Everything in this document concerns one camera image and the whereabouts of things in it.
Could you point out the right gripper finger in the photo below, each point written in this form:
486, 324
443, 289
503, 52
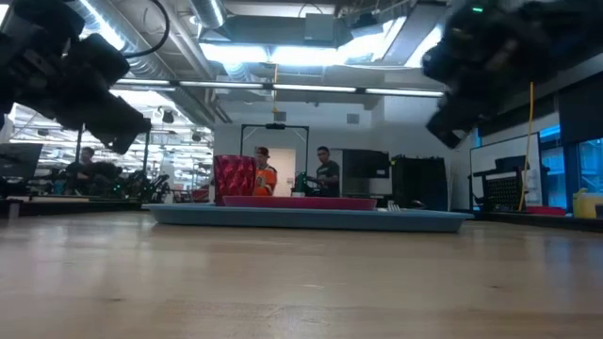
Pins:
454, 124

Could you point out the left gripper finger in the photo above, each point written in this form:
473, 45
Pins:
127, 117
110, 134

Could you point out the red faceted plastic cup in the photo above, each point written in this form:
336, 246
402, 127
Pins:
234, 176

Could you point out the pink plastic plate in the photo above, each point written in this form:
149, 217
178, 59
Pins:
301, 203

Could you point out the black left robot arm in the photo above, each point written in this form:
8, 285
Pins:
28, 42

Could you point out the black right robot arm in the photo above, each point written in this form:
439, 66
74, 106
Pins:
579, 28

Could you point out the blue plastic tray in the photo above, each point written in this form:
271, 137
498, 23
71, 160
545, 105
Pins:
306, 220

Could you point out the person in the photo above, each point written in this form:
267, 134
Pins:
265, 176
327, 176
87, 167

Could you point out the black cabinet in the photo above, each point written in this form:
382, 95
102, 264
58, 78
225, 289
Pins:
420, 181

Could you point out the black perforated cart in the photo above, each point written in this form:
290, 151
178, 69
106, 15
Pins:
501, 186

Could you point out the large black monitor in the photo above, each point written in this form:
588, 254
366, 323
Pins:
19, 162

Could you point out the black monitor on desk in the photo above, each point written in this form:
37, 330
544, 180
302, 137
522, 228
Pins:
365, 165

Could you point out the red object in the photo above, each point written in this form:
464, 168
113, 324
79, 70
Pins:
546, 210

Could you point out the yellow container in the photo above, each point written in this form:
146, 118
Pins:
589, 205

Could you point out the grey ceiling box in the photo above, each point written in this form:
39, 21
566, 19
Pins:
319, 27

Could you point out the black metal frame rig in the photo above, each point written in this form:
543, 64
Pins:
275, 126
146, 155

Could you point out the whiteboard with black frame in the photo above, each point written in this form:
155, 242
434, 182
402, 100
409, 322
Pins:
499, 150

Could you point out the black aluminium table frame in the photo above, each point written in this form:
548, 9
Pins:
542, 221

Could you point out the silver round ventilation duct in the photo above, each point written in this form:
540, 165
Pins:
208, 11

